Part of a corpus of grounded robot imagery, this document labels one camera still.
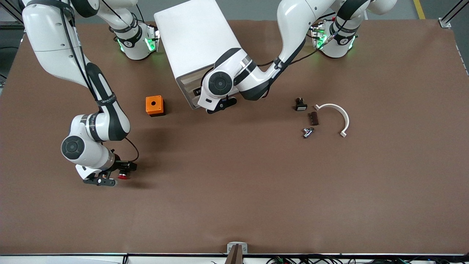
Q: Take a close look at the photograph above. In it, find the brown table cover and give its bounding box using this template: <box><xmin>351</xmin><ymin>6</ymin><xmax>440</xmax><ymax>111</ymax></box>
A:
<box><xmin>0</xmin><ymin>18</ymin><xmax>469</xmax><ymax>255</ymax></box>

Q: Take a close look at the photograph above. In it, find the aluminium frame profile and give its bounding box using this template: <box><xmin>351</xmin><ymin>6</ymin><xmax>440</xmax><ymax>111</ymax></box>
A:
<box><xmin>0</xmin><ymin>0</ymin><xmax>27</xmax><ymax>32</ymax></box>
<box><xmin>438</xmin><ymin>0</ymin><xmax>469</xmax><ymax>29</ymax></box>

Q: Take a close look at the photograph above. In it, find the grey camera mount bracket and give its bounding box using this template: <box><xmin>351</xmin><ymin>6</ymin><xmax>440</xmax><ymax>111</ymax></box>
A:
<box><xmin>225</xmin><ymin>241</ymin><xmax>248</xmax><ymax>264</ymax></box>

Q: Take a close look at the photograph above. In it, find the orange button enclosure box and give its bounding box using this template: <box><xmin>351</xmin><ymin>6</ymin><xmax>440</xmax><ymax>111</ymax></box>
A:
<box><xmin>145</xmin><ymin>95</ymin><xmax>166</xmax><ymax>117</ymax></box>

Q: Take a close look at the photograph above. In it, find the white curved plastic arc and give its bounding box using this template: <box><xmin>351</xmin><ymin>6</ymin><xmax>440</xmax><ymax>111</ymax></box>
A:
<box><xmin>314</xmin><ymin>103</ymin><xmax>350</xmax><ymax>138</ymax></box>

